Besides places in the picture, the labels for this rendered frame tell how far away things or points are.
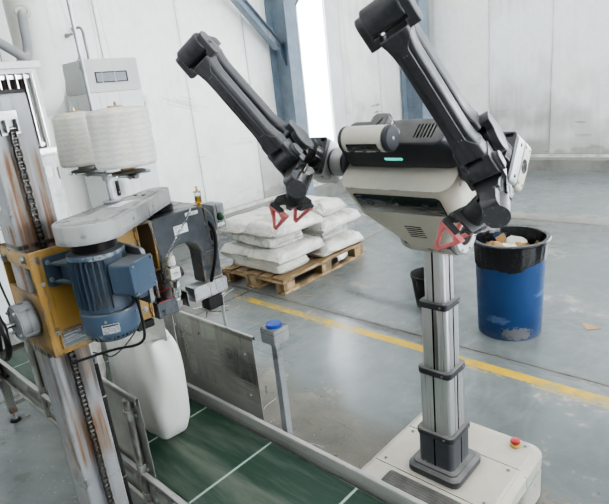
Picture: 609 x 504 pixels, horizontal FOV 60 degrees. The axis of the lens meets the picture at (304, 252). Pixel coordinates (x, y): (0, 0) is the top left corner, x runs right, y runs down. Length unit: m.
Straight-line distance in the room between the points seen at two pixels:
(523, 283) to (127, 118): 2.65
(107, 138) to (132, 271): 0.35
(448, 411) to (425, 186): 0.87
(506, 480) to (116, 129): 1.75
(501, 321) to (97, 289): 2.70
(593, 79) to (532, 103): 0.92
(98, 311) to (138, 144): 0.45
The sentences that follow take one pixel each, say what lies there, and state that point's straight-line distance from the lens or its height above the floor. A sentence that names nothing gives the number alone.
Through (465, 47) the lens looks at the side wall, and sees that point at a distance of 9.94.
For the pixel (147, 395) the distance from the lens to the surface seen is 2.24.
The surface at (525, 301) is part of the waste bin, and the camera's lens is 3.55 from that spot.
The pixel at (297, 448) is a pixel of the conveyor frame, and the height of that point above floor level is 0.39.
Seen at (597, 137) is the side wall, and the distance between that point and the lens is 9.27.
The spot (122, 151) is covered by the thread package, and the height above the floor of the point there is 1.58.
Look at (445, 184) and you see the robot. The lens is 1.45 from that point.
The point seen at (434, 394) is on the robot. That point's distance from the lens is 1.98.
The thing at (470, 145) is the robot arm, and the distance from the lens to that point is 1.15.
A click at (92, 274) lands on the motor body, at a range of 1.46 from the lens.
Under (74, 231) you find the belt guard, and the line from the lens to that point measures 1.41.
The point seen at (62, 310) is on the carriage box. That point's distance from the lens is 1.65.
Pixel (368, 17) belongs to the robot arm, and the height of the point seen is 1.79.
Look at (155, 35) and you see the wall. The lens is 6.61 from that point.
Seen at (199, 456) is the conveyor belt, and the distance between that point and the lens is 2.20.
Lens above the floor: 1.68
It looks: 17 degrees down
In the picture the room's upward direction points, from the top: 6 degrees counter-clockwise
